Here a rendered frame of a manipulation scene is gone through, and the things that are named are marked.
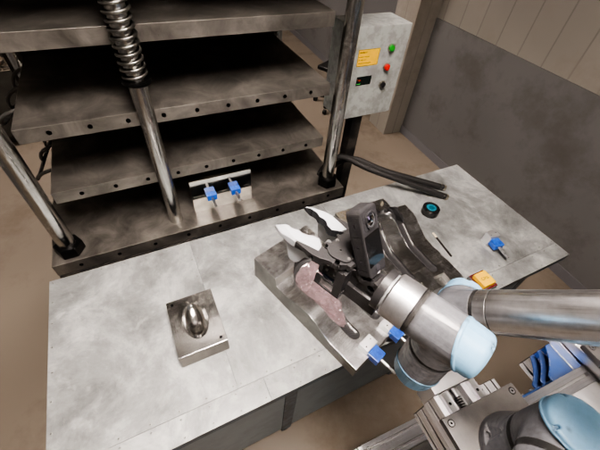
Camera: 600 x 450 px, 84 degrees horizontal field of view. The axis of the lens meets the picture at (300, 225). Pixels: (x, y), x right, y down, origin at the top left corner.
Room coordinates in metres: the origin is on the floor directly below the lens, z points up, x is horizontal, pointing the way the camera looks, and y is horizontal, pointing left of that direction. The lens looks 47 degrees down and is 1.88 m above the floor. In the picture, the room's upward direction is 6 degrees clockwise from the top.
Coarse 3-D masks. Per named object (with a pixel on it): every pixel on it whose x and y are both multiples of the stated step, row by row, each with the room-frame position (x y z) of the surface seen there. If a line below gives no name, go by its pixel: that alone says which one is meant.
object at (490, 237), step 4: (488, 232) 1.03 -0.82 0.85; (492, 232) 1.04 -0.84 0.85; (496, 232) 1.04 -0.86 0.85; (484, 236) 1.03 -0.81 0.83; (488, 236) 1.02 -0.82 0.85; (492, 236) 1.01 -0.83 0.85; (496, 236) 1.02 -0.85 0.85; (500, 236) 1.02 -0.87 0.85; (484, 240) 1.02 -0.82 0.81; (488, 240) 1.00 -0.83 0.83; (492, 240) 1.00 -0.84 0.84; (496, 240) 1.00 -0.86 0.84; (500, 240) 1.00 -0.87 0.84; (484, 244) 1.01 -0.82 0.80; (488, 244) 1.00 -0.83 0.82; (492, 244) 0.99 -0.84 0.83; (496, 244) 0.98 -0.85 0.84; (500, 244) 0.98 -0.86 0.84; (492, 248) 0.98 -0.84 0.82; (496, 248) 0.97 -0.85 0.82; (500, 248) 0.97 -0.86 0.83; (504, 252) 0.95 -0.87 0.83; (508, 256) 0.92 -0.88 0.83
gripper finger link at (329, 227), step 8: (304, 208) 0.45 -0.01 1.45; (312, 208) 0.44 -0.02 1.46; (312, 216) 0.43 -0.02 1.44; (320, 216) 0.42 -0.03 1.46; (328, 216) 0.42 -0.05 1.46; (320, 224) 0.43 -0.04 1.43; (328, 224) 0.40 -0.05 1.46; (336, 224) 0.41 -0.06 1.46; (320, 232) 0.42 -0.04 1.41; (328, 232) 0.39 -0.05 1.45; (336, 232) 0.39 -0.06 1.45
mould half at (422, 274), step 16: (384, 208) 1.11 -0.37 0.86; (400, 208) 1.04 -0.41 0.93; (384, 224) 0.94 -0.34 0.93; (416, 224) 0.98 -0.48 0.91; (400, 240) 0.90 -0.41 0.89; (416, 240) 0.91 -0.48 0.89; (384, 256) 0.82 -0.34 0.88; (400, 256) 0.82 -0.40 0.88; (432, 256) 0.84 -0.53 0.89; (384, 272) 0.74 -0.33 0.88; (416, 272) 0.75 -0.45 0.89; (432, 272) 0.76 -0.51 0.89; (448, 272) 0.76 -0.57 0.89; (432, 288) 0.68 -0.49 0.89
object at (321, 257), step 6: (300, 246) 0.34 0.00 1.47; (306, 246) 0.34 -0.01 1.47; (306, 252) 0.33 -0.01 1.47; (312, 252) 0.33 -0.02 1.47; (318, 252) 0.33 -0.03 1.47; (324, 252) 0.33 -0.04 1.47; (312, 258) 0.32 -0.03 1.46; (318, 258) 0.32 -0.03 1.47; (324, 258) 0.32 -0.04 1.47; (330, 258) 0.32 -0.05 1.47; (324, 264) 0.32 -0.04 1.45; (330, 264) 0.31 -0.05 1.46
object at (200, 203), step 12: (228, 168) 1.17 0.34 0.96; (240, 168) 1.17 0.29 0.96; (192, 180) 1.06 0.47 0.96; (204, 180) 1.07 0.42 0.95; (216, 180) 1.10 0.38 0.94; (228, 180) 1.12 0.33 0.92; (240, 180) 1.15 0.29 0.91; (192, 192) 1.04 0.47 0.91; (204, 192) 1.07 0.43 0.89; (216, 192) 1.10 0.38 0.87; (228, 192) 1.12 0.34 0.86; (204, 204) 1.07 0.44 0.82
